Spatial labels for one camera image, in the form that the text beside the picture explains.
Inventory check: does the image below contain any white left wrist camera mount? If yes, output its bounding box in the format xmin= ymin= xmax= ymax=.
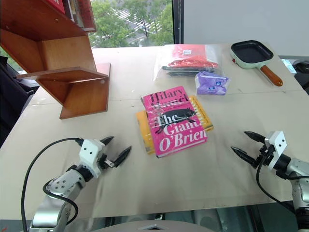
xmin=79 ymin=139 xmax=107 ymax=178

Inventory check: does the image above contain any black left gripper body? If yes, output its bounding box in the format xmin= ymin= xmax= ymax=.
xmin=96 ymin=152 xmax=115 ymax=170

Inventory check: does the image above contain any yellow book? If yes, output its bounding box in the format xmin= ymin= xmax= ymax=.
xmin=136 ymin=94 xmax=215 ymax=155

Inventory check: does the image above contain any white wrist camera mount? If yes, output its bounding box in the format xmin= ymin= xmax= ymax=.
xmin=79 ymin=139 xmax=107 ymax=178
xmin=264 ymin=130 xmax=287 ymax=170

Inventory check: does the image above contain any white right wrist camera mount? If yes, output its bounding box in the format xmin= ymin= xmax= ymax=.
xmin=264 ymin=130 xmax=287 ymax=170

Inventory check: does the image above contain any dark seat back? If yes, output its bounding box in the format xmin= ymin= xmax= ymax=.
xmin=0 ymin=55 xmax=39 ymax=148

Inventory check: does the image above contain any black item in bag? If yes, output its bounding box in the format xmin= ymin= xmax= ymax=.
xmin=161 ymin=64 xmax=216 ymax=78

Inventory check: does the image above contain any white spine book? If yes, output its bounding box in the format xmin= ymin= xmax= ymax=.
xmin=63 ymin=0 xmax=84 ymax=28

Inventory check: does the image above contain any red packet in bag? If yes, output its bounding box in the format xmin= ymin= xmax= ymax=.
xmin=167 ymin=44 xmax=218 ymax=71

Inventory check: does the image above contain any purple tissue packet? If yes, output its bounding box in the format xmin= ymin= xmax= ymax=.
xmin=195 ymin=71 xmax=231 ymax=96

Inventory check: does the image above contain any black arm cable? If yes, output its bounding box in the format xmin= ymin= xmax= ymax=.
xmin=256 ymin=157 xmax=296 ymax=213
xmin=20 ymin=137 xmax=84 ymax=232

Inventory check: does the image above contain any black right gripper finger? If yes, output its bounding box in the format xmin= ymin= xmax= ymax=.
xmin=244 ymin=130 xmax=266 ymax=145
xmin=230 ymin=146 xmax=257 ymax=168

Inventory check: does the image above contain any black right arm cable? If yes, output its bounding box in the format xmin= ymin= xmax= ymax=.
xmin=256 ymin=157 xmax=296 ymax=213

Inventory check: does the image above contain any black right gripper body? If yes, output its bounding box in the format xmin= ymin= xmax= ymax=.
xmin=252 ymin=138 xmax=276 ymax=168

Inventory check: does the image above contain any clear plastic bag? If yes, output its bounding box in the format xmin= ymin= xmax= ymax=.
xmin=152 ymin=44 xmax=230 ymax=84

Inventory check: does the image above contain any pink Giant O'Brien book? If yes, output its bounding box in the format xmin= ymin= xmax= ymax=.
xmin=140 ymin=86 xmax=209 ymax=159

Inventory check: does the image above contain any green square frying pan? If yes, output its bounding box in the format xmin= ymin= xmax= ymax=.
xmin=230 ymin=40 xmax=283 ymax=87

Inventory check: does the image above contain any black window frame post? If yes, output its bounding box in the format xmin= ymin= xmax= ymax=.
xmin=171 ymin=0 xmax=185 ymax=45

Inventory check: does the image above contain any wooden zigzag bookshelf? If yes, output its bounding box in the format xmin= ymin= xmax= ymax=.
xmin=0 ymin=0 xmax=112 ymax=120

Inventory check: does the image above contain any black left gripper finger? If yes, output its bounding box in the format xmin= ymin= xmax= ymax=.
xmin=112 ymin=145 xmax=132 ymax=168
xmin=99 ymin=136 xmax=114 ymax=147

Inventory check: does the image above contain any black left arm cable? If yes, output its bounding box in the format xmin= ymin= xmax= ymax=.
xmin=20 ymin=137 xmax=84 ymax=232

